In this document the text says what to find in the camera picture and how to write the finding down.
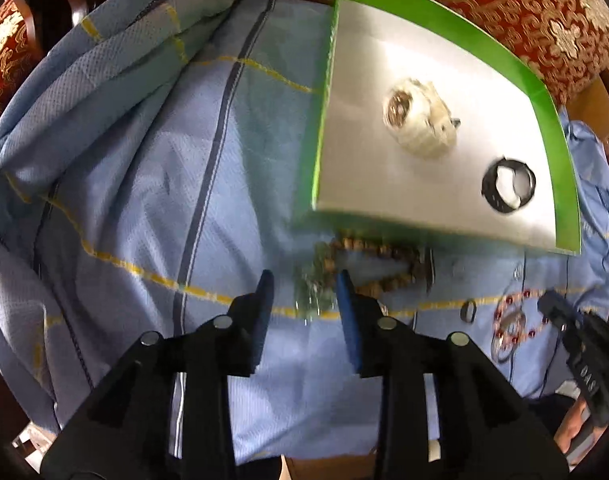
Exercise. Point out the silver bangle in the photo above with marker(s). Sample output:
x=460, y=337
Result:
x=519, y=327

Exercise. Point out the green cardboard box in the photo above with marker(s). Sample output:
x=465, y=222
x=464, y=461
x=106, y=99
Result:
x=374, y=185

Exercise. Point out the white wrist watch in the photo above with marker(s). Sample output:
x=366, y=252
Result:
x=424, y=125

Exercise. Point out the person's right forearm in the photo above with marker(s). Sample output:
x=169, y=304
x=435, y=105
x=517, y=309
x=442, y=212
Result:
x=568, y=427

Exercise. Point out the light blue striped cloth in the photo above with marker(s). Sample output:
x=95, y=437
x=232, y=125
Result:
x=134, y=185

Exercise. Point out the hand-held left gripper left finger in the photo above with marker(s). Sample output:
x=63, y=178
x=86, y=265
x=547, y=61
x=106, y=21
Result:
x=264, y=305

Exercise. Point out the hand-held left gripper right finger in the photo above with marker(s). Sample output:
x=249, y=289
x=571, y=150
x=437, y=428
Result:
x=347, y=320

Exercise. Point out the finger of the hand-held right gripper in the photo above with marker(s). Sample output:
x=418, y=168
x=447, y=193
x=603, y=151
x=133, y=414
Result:
x=554, y=307

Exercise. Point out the black wrist watch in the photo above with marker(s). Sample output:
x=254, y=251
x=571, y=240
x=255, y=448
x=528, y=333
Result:
x=488, y=180

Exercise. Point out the red gold patterned cushion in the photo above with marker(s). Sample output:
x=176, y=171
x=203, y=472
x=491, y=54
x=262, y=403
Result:
x=4, y=55
x=484, y=0

